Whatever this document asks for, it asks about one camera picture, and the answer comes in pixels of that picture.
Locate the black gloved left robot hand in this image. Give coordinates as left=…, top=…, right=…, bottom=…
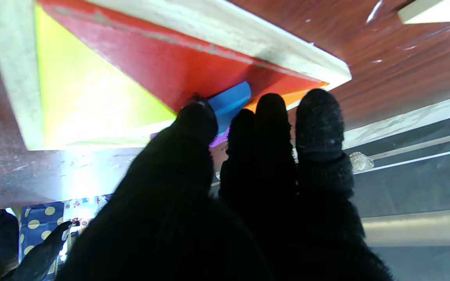
left=55, top=89, right=393, bottom=281

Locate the yellow large tangram triangle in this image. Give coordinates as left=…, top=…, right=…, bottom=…
left=34, top=4, right=177, bottom=147

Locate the dark brown leather sofa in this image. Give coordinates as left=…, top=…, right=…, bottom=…
left=350, top=148, right=450, bottom=281

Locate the wooden square puzzle tray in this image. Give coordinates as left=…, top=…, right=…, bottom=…
left=0, top=0, right=352, bottom=151

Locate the long black decorative tray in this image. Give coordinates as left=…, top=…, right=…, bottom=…
left=344, top=111, right=450, bottom=172

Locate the natural wood small tangram triangle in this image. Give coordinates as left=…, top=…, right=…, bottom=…
left=398, top=0, right=450, bottom=25

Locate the blue polka dot cloth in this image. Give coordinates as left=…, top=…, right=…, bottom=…
left=19, top=194, right=110, bottom=276

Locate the orange tangram parallelogram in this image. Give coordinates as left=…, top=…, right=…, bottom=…
left=245, top=81, right=329, bottom=114

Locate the red large tangram triangle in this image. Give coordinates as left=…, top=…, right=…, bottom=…
left=37, top=0, right=327, bottom=114

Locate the marble coffee table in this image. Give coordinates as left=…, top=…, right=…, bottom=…
left=342, top=91, right=450, bottom=174

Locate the purple medium tangram triangle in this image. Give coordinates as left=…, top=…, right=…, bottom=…
left=150, top=132, right=230, bottom=148

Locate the blue small tangram triangle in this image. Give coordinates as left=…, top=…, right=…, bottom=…
left=208, top=81, right=252, bottom=135

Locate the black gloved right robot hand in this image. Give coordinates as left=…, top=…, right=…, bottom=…
left=0, top=221, right=73, bottom=281

